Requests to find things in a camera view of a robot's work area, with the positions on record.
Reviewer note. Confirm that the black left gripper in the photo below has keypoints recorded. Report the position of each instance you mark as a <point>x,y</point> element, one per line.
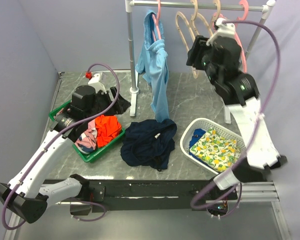
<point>114,97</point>

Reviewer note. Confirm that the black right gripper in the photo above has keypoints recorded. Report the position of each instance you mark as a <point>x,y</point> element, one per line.
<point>194,53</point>

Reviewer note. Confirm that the navy blue shorts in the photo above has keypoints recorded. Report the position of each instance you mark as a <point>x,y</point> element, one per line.
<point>149,143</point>

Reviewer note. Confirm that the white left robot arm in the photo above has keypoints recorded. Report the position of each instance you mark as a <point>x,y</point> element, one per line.
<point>25,194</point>

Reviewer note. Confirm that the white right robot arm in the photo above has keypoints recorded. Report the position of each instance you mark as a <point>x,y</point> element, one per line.
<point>242,98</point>

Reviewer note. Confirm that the beige hanger left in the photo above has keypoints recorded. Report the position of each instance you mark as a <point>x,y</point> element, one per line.
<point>184,26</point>

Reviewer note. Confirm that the beige hanger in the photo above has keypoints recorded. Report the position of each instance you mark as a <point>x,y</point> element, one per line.
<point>205,22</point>
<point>184,26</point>

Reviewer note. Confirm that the light blue shorts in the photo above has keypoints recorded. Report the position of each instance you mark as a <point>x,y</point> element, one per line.
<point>152,63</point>

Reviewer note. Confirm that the beige hanger right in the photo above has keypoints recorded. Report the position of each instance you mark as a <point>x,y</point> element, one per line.
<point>205,22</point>

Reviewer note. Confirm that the pink empty hanger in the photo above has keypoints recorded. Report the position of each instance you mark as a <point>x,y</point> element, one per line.
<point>243,50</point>

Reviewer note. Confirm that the pink hanger holding shorts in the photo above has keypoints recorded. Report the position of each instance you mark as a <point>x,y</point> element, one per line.
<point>157,30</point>

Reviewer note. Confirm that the orange garment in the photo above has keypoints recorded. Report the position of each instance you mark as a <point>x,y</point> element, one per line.
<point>108,128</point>

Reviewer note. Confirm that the pink patterned garment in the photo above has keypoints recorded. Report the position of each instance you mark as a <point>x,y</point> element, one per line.
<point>87,140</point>

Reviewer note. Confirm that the metal clothes rack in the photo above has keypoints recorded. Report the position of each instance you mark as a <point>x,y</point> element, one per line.
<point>129,4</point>

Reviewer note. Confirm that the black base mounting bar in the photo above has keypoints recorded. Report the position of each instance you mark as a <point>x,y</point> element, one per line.
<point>138,195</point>

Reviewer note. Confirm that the lemon print garment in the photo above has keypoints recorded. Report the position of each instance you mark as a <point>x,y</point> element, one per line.
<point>215,151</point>

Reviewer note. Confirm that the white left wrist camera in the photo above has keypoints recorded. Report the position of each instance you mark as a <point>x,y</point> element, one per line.
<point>94,80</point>

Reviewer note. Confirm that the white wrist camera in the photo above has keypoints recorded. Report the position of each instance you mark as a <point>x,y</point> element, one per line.
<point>94,80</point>
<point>227,30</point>

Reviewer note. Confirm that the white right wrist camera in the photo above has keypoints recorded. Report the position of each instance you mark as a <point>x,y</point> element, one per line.
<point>227,30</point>

